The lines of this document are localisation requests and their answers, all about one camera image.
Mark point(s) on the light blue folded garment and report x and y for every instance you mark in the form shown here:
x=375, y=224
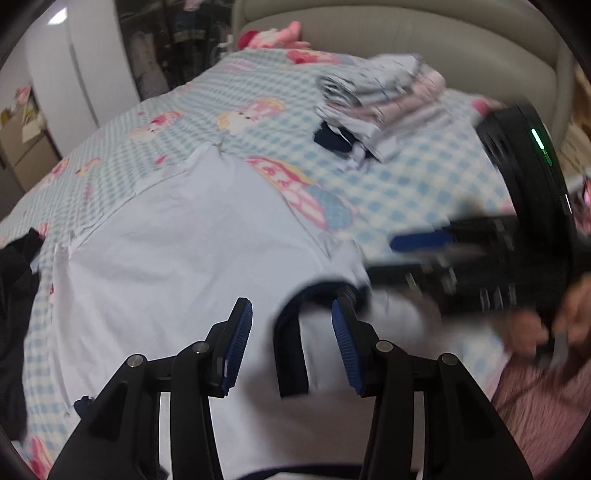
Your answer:
x=397, y=138

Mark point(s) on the person's right hand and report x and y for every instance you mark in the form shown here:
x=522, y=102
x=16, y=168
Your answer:
x=579, y=309

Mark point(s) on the red round plush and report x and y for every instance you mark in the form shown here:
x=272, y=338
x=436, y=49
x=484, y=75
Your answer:
x=247, y=39

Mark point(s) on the grey padded headboard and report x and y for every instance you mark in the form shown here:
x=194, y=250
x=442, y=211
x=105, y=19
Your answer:
x=461, y=32

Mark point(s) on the pink plush toy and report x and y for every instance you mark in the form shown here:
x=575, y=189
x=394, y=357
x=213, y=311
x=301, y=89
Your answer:
x=277, y=37

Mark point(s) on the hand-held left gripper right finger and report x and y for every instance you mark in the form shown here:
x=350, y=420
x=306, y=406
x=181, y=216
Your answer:
x=346, y=350

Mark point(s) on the beige cabinet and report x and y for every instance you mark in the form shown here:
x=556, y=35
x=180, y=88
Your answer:
x=27, y=157

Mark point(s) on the white wardrobe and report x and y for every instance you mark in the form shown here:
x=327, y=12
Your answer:
x=83, y=69

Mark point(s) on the black clothes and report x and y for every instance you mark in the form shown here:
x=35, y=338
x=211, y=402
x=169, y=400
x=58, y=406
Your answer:
x=14, y=323

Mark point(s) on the white shirt with navy collar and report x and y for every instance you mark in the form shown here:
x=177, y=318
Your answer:
x=184, y=240

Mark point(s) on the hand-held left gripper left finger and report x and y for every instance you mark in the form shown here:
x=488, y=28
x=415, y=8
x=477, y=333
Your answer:
x=238, y=346

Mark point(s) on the navy folded garment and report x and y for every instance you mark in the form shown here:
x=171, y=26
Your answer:
x=332, y=138

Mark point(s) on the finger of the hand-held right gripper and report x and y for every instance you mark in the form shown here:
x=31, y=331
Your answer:
x=411, y=279
x=425, y=242

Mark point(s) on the open closet with hanging clothes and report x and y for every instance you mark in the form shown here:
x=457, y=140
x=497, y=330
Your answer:
x=175, y=41

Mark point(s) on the blue checked printed blanket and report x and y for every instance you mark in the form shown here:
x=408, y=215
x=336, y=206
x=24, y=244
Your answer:
x=415, y=184

